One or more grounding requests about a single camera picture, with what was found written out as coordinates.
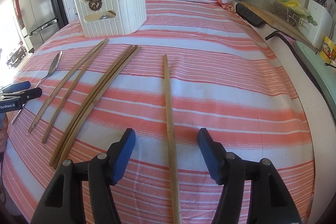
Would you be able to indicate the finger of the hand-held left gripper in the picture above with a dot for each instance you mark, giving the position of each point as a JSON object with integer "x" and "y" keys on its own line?
{"x": 22, "y": 85}
{"x": 32, "y": 93}

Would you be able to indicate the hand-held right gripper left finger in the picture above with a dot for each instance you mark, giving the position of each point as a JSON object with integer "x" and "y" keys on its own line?
{"x": 126, "y": 150}

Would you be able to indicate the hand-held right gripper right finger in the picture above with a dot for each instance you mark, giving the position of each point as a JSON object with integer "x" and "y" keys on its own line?
{"x": 207, "y": 153}

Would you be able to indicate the metal spoon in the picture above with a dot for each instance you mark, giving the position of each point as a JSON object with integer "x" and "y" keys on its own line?
{"x": 55, "y": 64}

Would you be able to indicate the white ribbed utensil holder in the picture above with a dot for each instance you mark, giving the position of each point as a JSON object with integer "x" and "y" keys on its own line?
{"x": 123, "y": 11}

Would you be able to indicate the dark table set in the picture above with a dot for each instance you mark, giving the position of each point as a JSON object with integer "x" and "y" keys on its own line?
{"x": 15, "y": 58}

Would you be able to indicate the pale green cutting board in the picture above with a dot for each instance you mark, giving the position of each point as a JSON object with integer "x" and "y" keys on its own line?
{"x": 315, "y": 69}

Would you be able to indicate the pink cloth with black trim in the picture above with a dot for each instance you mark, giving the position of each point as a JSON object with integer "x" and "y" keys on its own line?
{"x": 284, "y": 39}

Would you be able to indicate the black oblong case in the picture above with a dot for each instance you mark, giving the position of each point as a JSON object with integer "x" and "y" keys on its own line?
{"x": 249, "y": 15}

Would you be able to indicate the wooden cutting board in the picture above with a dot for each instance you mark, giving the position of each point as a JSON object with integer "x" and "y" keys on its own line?
{"x": 283, "y": 27}

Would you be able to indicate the yellow snack packet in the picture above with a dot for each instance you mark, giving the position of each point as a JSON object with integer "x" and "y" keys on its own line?
{"x": 328, "y": 48}

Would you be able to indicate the green packet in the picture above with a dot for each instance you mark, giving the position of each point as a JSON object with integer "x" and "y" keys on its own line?
{"x": 311, "y": 20}

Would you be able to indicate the yellow plastic bag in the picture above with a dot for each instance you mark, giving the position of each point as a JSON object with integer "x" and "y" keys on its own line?
{"x": 292, "y": 5}

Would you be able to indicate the white knife block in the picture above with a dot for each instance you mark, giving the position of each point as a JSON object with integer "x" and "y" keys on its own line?
{"x": 319, "y": 19}

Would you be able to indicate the red wall hanging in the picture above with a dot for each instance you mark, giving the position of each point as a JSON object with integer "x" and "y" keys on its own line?
{"x": 19, "y": 11}

